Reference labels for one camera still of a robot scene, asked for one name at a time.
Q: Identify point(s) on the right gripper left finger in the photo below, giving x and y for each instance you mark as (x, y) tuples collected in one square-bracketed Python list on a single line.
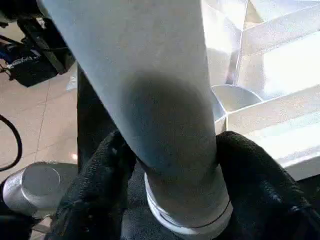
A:
[(95, 190)]

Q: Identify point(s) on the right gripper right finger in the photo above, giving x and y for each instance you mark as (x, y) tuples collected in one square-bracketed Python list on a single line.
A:
[(265, 195)]

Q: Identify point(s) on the white plastic table top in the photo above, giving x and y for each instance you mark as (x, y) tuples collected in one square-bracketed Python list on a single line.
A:
[(287, 75)]

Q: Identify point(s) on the white plastic table leg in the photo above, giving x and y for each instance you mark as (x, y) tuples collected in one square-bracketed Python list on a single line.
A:
[(150, 75)]

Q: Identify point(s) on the black floor power box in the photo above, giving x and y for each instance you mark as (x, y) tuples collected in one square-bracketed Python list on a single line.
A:
[(30, 72)]

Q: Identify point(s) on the black metal frame bar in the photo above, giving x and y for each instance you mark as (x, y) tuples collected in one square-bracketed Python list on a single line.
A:
[(53, 53)]

